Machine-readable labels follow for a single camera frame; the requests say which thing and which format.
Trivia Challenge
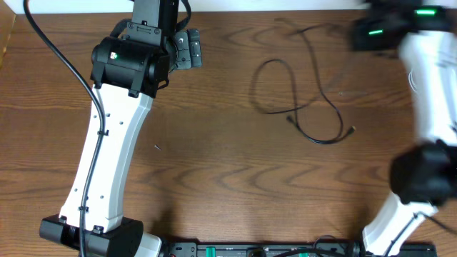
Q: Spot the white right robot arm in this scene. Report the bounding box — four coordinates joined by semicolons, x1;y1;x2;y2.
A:
351;1;456;256

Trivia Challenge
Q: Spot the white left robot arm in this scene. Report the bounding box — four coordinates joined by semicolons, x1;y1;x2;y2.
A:
39;20;202;256

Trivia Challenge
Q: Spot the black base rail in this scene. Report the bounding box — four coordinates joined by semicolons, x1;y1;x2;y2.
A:
156;241;438;257

